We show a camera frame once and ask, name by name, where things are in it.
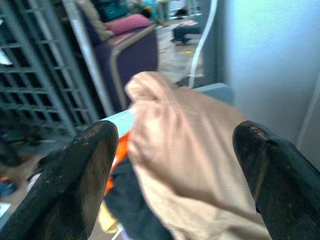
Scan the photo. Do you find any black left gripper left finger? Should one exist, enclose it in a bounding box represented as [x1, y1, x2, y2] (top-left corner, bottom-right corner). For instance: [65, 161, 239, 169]
[0, 120, 120, 240]

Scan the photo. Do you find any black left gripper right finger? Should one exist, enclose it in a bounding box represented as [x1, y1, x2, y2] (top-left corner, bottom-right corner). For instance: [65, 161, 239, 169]
[232, 120, 320, 240]

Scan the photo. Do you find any yellow cloth garment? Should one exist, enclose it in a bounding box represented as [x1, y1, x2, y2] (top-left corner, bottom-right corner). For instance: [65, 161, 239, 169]
[98, 202, 119, 235]

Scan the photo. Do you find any orange cloth garment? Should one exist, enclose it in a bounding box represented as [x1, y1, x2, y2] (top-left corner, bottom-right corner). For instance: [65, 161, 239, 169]
[104, 131, 133, 195]

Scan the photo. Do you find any black cloth garment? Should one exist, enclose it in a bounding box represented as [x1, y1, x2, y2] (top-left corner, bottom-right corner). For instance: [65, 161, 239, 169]
[104, 157, 173, 240]

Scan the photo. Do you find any light blue laundry basket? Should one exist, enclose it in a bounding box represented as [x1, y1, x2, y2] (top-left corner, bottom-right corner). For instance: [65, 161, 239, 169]
[98, 82, 235, 139]

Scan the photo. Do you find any beige cloth garment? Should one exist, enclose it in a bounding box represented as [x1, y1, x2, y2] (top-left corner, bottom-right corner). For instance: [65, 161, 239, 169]
[124, 71, 272, 240]

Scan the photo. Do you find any grey metal lattice gate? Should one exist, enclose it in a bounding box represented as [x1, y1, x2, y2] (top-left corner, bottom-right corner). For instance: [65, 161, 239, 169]
[0, 0, 101, 137]

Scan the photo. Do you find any purple sofa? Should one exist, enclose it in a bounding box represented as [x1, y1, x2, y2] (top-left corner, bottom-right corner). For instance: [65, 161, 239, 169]
[81, 9, 160, 112]

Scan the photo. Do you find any beige fabric on sofa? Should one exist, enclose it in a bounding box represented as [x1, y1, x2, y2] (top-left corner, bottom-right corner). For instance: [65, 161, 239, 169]
[77, 0, 115, 42]

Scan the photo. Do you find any pink cushion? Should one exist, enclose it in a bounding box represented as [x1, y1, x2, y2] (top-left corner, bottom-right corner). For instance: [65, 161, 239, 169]
[106, 13, 151, 36]

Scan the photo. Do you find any dark low stool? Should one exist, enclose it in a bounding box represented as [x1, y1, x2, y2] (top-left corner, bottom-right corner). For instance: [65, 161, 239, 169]
[171, 24, 202, 44]

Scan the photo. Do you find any white hose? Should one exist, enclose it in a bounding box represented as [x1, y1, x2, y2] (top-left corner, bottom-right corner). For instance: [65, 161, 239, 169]
[187, 0, 218, 89]

